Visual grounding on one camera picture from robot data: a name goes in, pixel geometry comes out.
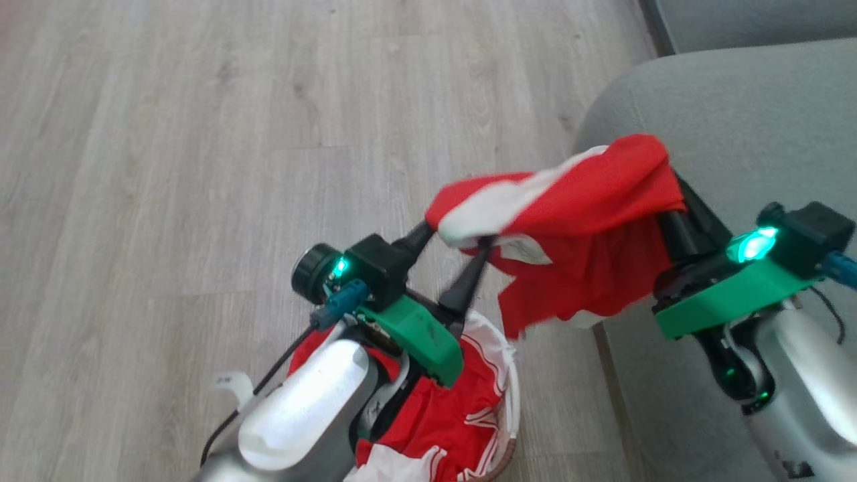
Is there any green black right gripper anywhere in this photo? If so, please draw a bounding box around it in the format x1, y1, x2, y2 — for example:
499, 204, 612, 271
652, 171, 831, 340

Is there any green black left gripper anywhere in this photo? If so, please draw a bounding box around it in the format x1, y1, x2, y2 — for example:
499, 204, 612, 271
357, 220, 500, 390

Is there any red garment with white band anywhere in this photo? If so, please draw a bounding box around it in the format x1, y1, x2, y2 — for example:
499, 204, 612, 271
424, 133, 688, 340

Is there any white round laundry basket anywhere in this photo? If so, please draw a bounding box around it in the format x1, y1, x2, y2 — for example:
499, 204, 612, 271
461, 309, 522, 482

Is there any grey sofa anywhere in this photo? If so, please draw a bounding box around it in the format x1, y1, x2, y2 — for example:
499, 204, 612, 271
574, 37, 857, 482

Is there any red garment with white stripes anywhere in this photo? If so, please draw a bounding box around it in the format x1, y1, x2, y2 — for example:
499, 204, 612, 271
288, 327, 514, 482

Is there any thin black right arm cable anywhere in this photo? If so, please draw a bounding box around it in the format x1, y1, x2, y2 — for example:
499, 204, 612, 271
805, 287, 847, 346

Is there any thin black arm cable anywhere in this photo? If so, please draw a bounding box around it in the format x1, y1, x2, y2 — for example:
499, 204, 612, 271
200, 324, 317, 469
805, 287, 847, 346

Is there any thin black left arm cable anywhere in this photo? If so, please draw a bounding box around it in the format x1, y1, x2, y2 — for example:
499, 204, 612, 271
200, 324, 317, 469

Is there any white cable clip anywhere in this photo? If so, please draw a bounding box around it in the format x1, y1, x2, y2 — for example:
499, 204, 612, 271
213, 371, 256, 410

